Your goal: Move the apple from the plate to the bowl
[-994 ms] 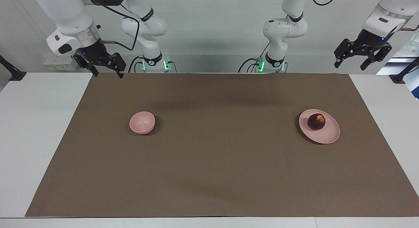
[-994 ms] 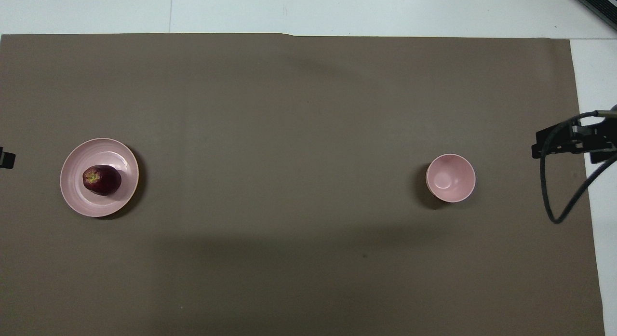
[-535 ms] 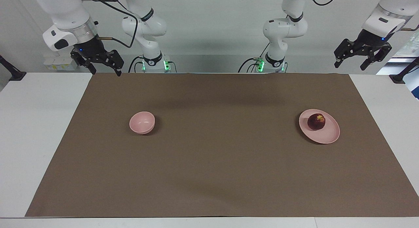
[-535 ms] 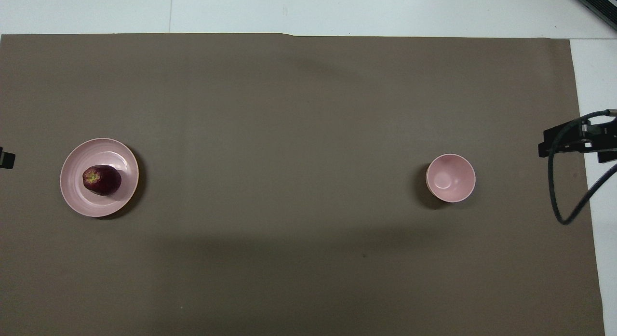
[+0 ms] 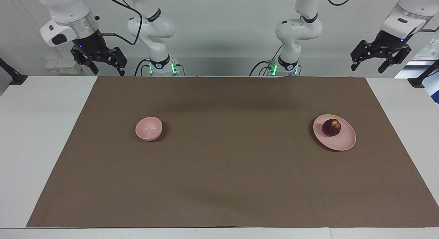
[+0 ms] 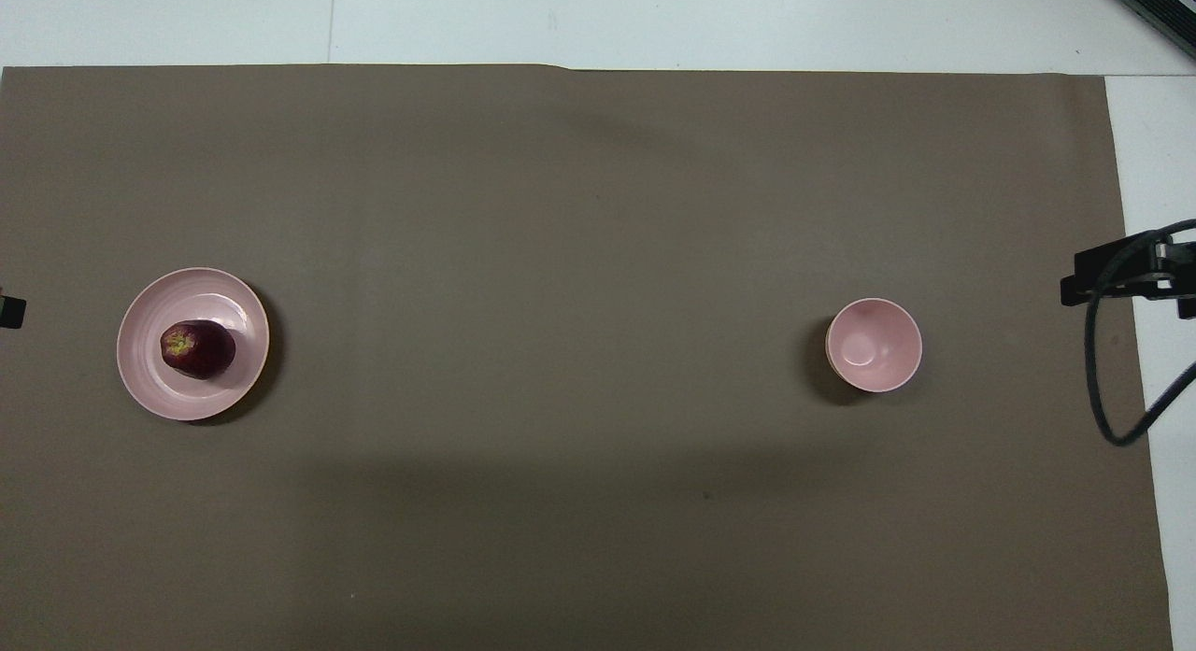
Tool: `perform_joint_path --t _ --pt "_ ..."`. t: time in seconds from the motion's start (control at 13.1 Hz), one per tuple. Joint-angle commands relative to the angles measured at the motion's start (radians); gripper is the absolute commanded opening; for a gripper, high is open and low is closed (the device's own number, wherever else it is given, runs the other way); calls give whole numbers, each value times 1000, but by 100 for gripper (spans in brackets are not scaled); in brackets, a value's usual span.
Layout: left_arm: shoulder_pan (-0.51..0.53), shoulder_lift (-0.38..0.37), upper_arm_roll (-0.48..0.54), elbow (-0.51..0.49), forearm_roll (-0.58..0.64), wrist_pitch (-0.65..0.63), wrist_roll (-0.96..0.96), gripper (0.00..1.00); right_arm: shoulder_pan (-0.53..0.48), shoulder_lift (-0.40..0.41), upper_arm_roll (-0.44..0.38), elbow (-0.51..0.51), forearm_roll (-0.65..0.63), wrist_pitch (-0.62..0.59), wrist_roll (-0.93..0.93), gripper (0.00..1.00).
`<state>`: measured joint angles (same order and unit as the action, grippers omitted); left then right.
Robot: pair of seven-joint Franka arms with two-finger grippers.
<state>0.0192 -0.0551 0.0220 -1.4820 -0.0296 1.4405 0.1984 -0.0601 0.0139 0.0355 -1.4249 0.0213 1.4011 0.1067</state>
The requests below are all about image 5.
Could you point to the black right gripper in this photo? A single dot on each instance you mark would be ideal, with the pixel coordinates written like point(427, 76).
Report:
point(91, 45)

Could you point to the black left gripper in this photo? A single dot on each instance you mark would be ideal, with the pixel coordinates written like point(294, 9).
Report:
point(389, 42)

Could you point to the dark red apple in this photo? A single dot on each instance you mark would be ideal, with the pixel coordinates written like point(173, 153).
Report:
point(331, 127)

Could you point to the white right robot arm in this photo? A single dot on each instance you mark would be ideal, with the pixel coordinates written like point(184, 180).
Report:
point(151, 30)

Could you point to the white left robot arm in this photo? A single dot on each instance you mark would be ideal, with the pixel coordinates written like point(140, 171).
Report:
point(298, 30)

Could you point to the pink bowl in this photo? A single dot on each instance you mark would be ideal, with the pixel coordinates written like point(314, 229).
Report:
point(148, 128)

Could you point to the pink plate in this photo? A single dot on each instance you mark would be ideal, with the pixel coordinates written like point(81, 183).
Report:
point(341, 141)

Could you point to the black clamp stand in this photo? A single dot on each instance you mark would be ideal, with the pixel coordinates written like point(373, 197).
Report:
point(17, 79)
point(416, 83)

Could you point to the brown table mat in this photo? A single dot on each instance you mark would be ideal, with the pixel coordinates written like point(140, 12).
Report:
point(219, 170)

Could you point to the white wall socket strip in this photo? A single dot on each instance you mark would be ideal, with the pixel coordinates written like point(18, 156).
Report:
point(61, 67)

